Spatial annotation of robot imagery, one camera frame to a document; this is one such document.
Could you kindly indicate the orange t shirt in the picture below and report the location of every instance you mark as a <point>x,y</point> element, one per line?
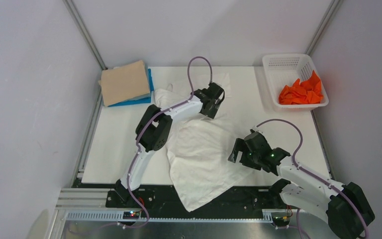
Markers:
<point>302,92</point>

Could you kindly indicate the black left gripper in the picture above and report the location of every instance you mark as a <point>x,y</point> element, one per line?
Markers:
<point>211,113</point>

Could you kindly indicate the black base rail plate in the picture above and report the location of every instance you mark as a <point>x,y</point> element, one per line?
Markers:
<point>162,201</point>

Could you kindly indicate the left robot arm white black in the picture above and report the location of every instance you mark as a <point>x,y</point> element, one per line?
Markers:
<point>154,128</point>

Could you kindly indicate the aluminium frame rail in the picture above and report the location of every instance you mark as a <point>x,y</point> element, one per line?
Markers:
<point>80,24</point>

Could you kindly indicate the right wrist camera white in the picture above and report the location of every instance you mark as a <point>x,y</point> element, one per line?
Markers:
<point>256,130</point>

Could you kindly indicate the beige folded t shirt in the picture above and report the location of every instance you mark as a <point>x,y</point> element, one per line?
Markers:
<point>121,83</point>

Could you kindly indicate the white t shirt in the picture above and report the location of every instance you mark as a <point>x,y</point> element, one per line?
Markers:
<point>198,149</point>

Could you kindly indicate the white plastic basket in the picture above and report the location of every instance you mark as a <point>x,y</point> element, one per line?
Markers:
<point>285,69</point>

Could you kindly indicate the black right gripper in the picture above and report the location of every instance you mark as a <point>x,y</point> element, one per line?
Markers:
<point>240,145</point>

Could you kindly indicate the left circuit board with leds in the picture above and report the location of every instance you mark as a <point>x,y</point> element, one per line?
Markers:
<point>131,215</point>

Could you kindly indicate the right circuit board with leds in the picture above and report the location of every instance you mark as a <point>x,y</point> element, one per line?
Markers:
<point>281,222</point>

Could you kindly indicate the blue folded t shirt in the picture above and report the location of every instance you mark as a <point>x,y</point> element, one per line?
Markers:
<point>144,100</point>

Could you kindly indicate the circuit board with leds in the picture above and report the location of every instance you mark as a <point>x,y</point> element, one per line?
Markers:
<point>131,215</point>
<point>281,222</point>

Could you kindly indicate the white toothed cable strip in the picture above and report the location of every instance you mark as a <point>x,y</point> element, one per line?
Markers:
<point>118,216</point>

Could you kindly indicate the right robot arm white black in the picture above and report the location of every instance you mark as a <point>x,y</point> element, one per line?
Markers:
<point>344,208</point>

